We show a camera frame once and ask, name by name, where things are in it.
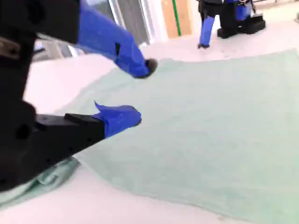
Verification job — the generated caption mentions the green rod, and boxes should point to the green rod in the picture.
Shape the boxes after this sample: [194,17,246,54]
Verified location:
[171,0,182,37]

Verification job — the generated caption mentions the green t-shirt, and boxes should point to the green t-shirt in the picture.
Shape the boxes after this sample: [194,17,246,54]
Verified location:
[0,49,299,224]

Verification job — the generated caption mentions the wooden board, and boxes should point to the wooden board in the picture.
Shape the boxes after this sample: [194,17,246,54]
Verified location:
[161,0,195,39]

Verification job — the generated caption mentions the grey window frame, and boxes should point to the grey window frame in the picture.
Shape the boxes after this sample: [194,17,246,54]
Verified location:
[108,0,156,46]

